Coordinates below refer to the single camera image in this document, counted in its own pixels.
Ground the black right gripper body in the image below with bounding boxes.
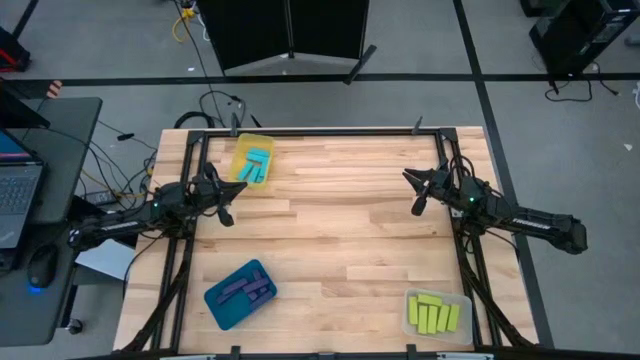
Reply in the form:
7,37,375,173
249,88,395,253
410,168,471,218

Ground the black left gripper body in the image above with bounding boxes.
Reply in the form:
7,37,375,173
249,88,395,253
192,161,236,228

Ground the yellow translucent plastic bin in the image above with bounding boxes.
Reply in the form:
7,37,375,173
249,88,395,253
228,132,277,191

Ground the blue plastic bin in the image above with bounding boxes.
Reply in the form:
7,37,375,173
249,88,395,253
203,258,279,332

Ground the grey power strip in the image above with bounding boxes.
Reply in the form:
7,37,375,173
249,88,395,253
82,188,124,207

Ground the white flat sheet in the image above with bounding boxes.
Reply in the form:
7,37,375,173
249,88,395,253
73,237,137,282

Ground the clear plastic bin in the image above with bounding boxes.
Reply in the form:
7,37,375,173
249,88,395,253
401,287,474,346

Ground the black side desk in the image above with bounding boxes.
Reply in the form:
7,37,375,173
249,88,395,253
0,96,105,350

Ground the black folding partition screen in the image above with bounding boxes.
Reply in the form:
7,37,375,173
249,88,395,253
194,0,379,86

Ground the black computer mouse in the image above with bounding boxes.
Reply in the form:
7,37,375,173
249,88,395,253
26,243,60,294

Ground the orange striped small item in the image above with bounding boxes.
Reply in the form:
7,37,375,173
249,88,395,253
44,78,65,101

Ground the grey laptop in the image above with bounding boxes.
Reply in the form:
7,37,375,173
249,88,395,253
0,128,50,251

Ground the black equipment cart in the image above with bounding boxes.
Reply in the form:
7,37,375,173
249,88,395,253
518,0,640,79

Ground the black desk monitor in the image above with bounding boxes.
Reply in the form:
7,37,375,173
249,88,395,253
0,79,52,131

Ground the red and black case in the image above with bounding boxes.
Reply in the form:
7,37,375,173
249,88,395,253
0,25,32,74

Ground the black floor cable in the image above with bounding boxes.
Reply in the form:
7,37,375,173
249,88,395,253
172,89,247,131
543,60,622,104

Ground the black aluminium rig frame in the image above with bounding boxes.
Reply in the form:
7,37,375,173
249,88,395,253
112,114,544,360

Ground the black desk cable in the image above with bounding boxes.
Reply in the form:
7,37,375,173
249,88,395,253
49,119,159,181

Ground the yellow floor cable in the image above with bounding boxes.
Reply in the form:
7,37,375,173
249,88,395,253
171,3,201,44

